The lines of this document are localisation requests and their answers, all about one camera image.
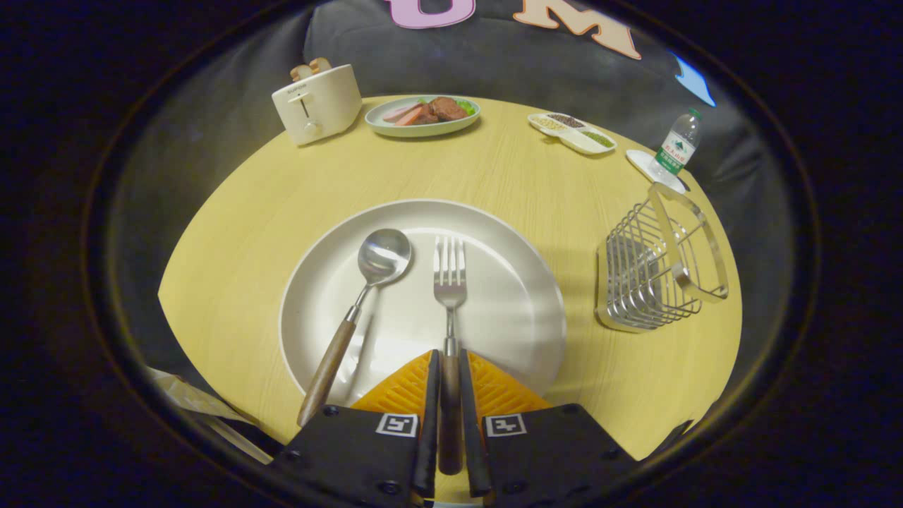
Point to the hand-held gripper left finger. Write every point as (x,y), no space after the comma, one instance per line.
(427,423)

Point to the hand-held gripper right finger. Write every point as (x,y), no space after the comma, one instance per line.
(471,423)

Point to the large white plate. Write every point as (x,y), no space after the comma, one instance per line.
(508,303)

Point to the pale green food plate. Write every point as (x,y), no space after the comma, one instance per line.
(395,129)

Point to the white divided seasoning dish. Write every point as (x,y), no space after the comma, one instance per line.
(582,141)

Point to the white square coaster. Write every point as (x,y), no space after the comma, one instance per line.
(638,162)

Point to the pink ham slice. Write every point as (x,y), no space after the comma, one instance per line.
(402,113)

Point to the brown meat slice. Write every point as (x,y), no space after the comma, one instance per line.
(448,108)

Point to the green lettuce leaf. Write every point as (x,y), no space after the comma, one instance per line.
(465,107)

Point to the cream toaster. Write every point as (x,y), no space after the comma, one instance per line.
(328,106)

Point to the clear plastic water bottle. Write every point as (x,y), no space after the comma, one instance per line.
(677,148)

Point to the toasted bread slice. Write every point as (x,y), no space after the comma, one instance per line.
(301,71)
(320,65)

